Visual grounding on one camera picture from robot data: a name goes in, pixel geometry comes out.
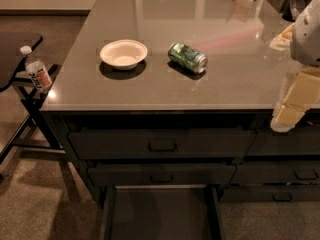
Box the dark glass container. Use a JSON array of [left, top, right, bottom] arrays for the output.
[[281, 0, 320, 22]]

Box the clear plastic water bottle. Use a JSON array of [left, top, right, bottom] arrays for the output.
[[20, 46, 52, 94]]

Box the green soda can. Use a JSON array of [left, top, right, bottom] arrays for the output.
[[168, 43, 208, 74]]

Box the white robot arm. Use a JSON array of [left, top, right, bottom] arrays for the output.
[[270, 0, 320, 132]]

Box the open bottom left drawer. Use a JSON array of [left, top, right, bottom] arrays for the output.
[[99, 185, 225, 240]]

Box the dark side table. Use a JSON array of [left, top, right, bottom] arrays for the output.
[[0, 32, 61, 163]]

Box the white paper bowl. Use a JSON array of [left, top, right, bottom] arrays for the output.
[[100, 40, 148, 70]]

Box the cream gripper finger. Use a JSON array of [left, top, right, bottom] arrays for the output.
[[270, 67, 320, 132]]

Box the middle left dark drawer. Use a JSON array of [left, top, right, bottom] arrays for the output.
[[87, 163, 236, 186]]

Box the top right dark drawer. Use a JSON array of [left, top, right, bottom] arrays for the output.
[[247, 127, 320, 156]]

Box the top left dark drawer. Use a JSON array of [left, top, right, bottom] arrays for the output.
[[68, 128, 256, 160]]

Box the dark drawer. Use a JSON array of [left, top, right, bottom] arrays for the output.
[[68, 128, 256, 160], [87, 163, 236, 186], [220, 185, 320, 202], [247, 127, 320, 156], [231, 161, 320, 185]]

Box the bottom right dark drawer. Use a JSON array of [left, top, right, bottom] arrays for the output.
[[220, 185, 320, 202]]

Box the middle right dark drawer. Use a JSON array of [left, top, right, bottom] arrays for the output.
[[231, 161, 320, 185]]

